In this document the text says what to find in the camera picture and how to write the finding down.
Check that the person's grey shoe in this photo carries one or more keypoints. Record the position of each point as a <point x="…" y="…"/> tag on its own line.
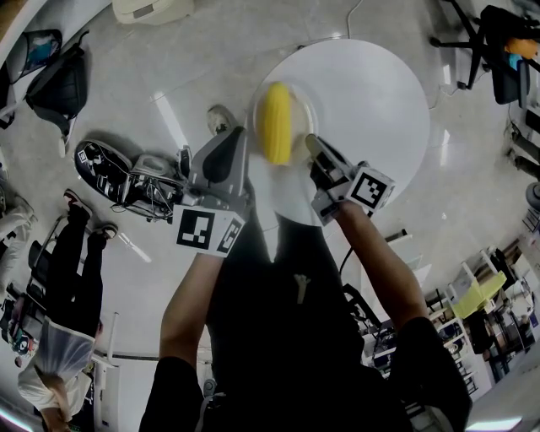
<point x="221" y="120"/>

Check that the teal cloth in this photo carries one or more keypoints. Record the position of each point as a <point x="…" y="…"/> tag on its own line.
<point x="512" y="62"/>

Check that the white shelf unit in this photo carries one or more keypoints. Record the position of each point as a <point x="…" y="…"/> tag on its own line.
<point x="50" y="19"/>

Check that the beige plastic trash bin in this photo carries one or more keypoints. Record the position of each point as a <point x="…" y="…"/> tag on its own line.
<point x="152" y="10"/>

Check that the white round plate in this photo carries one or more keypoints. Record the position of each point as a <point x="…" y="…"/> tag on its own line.
<point x="304" y="118"/>

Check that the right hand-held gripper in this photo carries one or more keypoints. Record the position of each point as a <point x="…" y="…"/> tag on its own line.
<point x="371" y="187"/>

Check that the white marble board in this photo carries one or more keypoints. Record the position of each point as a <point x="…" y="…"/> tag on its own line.
<point x="415" y="257"/>

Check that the black metal frame chair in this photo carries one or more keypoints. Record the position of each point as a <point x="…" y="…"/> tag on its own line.
<point x="40" y="266"/>

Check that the yellow corn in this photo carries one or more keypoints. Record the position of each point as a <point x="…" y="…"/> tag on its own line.
<point x="276" y="122"/>

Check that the person's right forearm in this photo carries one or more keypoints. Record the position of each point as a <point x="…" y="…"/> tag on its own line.
<point x="379" y="270"/>

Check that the yellow-green board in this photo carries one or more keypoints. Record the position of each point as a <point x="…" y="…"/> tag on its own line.
<point x="481" y="295"/>

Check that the black office chair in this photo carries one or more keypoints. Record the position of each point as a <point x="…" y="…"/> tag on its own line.
<point x="506" y="84"/>

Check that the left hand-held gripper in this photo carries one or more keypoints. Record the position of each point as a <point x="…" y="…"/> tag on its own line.
<point x="198" y="230"/>

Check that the round white table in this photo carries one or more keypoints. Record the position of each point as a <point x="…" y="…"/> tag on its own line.
<point x="371" y="105"/>

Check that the black mesh wastebasket with teal bag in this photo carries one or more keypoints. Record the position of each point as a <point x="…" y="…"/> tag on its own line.
<point x="40" y="55"/>

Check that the person's black clothing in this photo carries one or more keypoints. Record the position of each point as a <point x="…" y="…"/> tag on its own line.
<point x="295" y="358"/>

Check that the white storage rack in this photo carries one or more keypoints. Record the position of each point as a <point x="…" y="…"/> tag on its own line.
<point x="464" y="350"/>

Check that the black sticker-covered case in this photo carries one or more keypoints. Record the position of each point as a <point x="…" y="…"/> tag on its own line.
<point x="101" y="169"/>

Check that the person's left forearm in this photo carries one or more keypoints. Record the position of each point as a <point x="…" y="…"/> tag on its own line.
<point x="185" y="312"/>

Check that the orange cushion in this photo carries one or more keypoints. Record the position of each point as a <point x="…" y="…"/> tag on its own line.
<point x="523" y="47"/>

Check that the black backpack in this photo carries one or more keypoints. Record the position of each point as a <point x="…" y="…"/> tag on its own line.
<point x="59" y="93"/>

